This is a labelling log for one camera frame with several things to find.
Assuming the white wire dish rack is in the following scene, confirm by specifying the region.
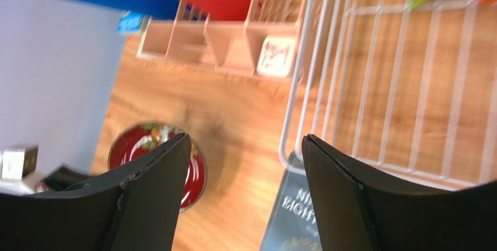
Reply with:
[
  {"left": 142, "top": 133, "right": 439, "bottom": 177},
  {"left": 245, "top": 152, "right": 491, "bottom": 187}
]
[{"left": 279, "top": 0, "right": 496, "bottom": 190}]

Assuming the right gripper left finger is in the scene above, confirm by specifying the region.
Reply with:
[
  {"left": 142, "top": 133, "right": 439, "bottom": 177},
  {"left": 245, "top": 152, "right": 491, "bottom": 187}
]
[{"left": 1, "top": 133, "right": 192, "bottom": 250}]

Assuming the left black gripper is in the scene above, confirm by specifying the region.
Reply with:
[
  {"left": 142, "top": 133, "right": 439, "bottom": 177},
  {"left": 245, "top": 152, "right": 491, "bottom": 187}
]
[{"left": 23, "top": 165, "right": 93, "bottom": 193}]

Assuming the red floral plate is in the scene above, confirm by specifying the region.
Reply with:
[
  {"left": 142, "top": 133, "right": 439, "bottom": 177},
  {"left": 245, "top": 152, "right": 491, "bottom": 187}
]
[{"left": 108, "top": 121, "right": 208, "bottom": 212}]

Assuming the pink plastic file organizer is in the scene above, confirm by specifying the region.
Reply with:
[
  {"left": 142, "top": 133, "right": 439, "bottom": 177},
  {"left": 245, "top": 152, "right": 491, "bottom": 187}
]
[{"left": 137, "top": 0, "right": 306, "bottom": 82}]

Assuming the Nineteen Eighty-Four book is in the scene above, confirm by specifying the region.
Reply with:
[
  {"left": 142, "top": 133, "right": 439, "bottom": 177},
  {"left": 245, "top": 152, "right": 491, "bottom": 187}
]
[{"left": 260, "top": 170, "right": 323, "bottom": 251}]

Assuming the blue Treehouse book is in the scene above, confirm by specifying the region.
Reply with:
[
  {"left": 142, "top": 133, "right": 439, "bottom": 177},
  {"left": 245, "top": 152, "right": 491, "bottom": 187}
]
[{"left": 117, "top": 11, "right": 150, "bottom": 35}]

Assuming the white power adapter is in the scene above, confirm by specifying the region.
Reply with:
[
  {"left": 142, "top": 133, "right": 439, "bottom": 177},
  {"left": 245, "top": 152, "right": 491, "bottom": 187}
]
[{"left": 256, "top": 34, "right": 296, "bottom": 78}]

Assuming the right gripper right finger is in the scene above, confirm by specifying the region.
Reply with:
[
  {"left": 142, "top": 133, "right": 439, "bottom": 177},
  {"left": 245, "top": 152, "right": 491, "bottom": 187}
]
[{"left": 302, "top": 134, "right": 496, "bottom": 250}]

